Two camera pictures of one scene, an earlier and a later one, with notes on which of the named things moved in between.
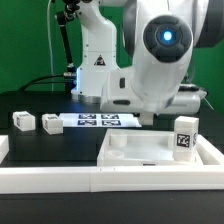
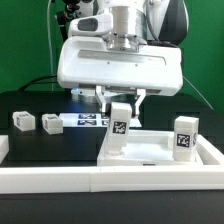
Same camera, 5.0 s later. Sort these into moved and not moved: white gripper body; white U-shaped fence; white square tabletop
Moved: white gripper body
Not moved: white square tabletop; white U-shaped fence
